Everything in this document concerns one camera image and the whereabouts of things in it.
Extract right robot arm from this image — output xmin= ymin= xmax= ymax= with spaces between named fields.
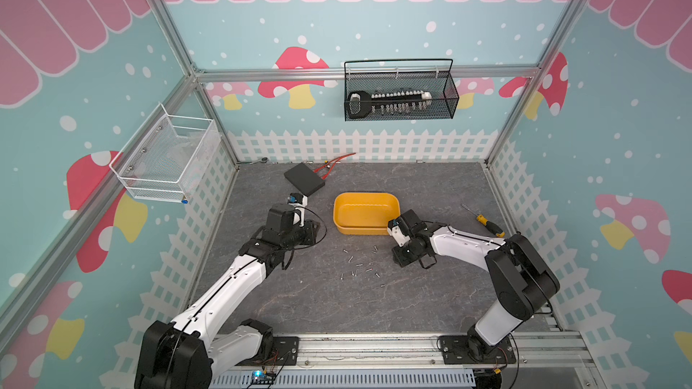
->
xmin=387 ymin=210 xmax=560 ymax=363

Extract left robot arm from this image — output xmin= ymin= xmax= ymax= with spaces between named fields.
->
xmin=134 ymin=193 xmax=322 ymax=388

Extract black flat box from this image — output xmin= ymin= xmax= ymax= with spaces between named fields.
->
xmin=284 ymin=163 xmax=325 ymax=197

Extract yellow plastic storage box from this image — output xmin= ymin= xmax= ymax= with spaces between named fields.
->
xmin=333 ymin=192 xmax=401 ymax=236

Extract yellow black screwdriver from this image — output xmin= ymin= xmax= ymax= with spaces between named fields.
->
xmin=461 ymin=204 xmax=506 ymax=238

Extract socket wrench set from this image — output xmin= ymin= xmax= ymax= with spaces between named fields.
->
xmin=344 ymin=90 xmax=433 ymax=120

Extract green circuit board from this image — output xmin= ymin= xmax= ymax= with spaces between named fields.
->
xmin=250 ymin=370 xmax=277 ymax=386

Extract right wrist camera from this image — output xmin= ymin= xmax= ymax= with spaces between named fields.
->
xmin=387 ymin=219 xmax=410 ymax=247

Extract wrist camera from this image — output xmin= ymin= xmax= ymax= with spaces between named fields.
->
xmin=387 ymin=219 xmax=410 ymax=247
xmin=288 ymin=192 xmax=307 ymax=227

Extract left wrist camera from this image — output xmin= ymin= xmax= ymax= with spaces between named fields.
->
xmin=288 ymin=192 xmax=307 ymax=227

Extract red handled pliers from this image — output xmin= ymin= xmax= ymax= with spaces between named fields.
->
xmin=313 ymin=152 xmax=356 ymax=180

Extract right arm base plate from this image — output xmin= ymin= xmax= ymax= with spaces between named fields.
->
xmin=436 ymin=335 xmax=516 ymax=368

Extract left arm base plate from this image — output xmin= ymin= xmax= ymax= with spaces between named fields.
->
xmin=238 ymin=337 xmax=300 ymax=367

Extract white wire basket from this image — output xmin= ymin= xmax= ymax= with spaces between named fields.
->
xmin=109 ymin=104 xmax=221 ymax=205

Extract black wire mesh basket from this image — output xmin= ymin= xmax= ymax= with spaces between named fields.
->
xmin=343 ymin=59 xmax=460 ymax=122

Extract aluminium front rail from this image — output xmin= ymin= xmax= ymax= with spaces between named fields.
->
xmin=207 ymin=332 xmax=606 ymax=388

